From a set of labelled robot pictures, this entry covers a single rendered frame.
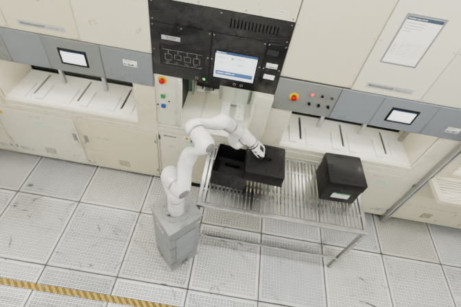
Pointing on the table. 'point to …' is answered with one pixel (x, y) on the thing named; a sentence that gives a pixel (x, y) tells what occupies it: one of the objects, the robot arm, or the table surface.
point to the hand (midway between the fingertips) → (265, 157)
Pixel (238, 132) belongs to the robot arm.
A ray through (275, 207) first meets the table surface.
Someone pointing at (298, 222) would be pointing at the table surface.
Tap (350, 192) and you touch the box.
